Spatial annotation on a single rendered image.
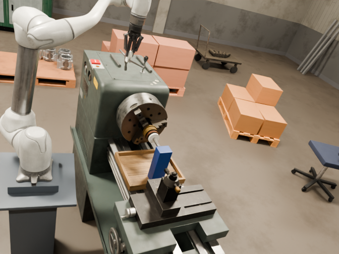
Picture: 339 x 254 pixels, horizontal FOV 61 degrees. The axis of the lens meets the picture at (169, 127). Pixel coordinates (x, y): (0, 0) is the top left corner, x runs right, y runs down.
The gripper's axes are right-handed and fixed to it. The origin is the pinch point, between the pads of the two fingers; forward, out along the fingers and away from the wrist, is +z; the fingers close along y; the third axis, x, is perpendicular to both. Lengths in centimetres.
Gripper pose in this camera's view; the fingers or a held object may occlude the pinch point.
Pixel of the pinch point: (128, 56)
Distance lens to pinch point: 183.0
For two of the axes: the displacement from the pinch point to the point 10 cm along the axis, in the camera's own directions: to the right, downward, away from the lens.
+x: -5.3, -5.7, 6.2
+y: 7.9, -0.9, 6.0
